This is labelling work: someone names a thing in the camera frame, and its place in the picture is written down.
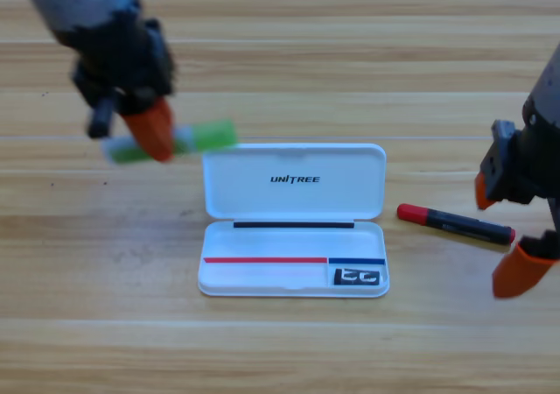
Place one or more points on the green and white highlighter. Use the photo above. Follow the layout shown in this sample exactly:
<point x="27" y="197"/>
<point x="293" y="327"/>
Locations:
<point x="210" y="133"/>

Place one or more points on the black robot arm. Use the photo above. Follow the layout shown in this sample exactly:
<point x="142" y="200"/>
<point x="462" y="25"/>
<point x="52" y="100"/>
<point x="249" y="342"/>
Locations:
<point x="74" y="0"/>
<point x="549" y="83"/>

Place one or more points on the small black eraser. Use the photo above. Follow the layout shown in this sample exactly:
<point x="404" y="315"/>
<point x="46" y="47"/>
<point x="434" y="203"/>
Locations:
<point x="356" y="277"/>

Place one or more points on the white Unitree pencil case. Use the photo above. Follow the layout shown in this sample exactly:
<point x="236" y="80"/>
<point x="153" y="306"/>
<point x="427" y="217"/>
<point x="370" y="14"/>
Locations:
<point x="293" y="241"/>

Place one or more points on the red and black marker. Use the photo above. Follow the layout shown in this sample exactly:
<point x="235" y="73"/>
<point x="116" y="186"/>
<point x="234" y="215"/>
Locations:
<point x="455" y="223"/>

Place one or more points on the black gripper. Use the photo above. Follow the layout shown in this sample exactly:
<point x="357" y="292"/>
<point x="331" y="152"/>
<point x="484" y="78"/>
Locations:
<point x="520" y="166"/>
<point x="122" y="65"/>

